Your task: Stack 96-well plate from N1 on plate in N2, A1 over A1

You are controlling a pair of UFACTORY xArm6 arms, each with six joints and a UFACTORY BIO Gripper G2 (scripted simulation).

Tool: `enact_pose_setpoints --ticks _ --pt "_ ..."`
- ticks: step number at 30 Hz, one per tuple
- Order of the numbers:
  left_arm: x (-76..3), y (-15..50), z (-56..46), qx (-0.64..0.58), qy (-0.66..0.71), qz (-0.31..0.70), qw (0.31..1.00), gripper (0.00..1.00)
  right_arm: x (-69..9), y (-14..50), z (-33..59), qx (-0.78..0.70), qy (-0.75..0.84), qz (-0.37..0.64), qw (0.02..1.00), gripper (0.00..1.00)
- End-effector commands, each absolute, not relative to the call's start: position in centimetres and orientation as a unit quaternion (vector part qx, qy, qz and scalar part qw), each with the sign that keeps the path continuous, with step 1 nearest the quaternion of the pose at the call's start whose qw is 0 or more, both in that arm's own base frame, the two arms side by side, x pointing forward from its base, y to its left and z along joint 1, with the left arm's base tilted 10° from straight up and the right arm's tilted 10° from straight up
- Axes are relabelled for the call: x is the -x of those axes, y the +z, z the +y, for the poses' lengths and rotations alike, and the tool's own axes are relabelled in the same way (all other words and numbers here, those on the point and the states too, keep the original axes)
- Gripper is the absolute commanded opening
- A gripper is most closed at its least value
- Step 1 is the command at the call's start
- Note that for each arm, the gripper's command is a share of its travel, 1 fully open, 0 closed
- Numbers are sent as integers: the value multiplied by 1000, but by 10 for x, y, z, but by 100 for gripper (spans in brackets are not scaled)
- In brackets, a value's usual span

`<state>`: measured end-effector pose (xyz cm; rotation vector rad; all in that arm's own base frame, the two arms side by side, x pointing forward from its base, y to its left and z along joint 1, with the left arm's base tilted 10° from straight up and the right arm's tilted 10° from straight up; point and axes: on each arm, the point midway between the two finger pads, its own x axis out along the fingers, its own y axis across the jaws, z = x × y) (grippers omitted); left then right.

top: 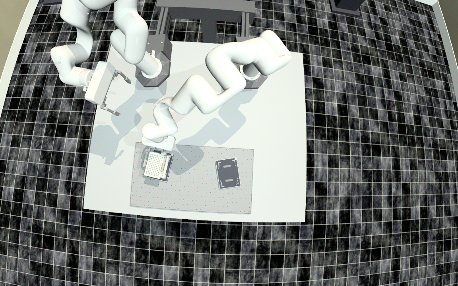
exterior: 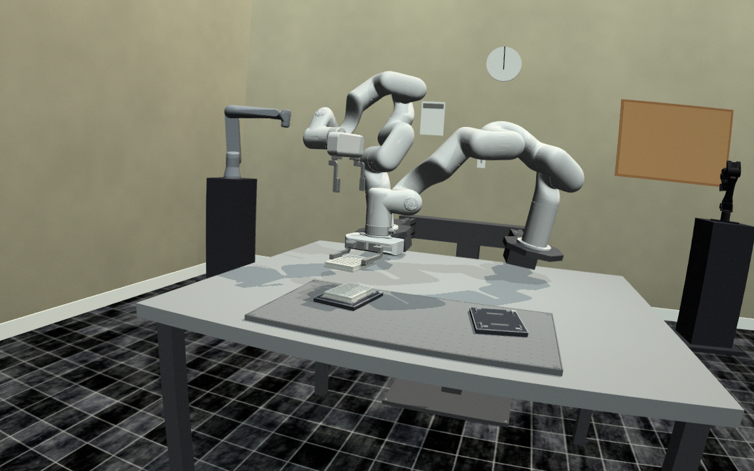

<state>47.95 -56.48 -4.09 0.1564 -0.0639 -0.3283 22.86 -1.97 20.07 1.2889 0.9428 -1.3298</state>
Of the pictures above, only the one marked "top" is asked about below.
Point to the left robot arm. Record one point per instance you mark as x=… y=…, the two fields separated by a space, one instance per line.
x=264 y=55

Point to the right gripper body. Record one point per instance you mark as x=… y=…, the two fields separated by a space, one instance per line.
x=100 y=82

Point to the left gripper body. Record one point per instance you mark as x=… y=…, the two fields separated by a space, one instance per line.
x=167 y=144

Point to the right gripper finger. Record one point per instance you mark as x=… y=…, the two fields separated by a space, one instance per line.
x=125 y=78
x=112 y=111

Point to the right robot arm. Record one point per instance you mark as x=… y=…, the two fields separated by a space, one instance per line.
x=130 y=40

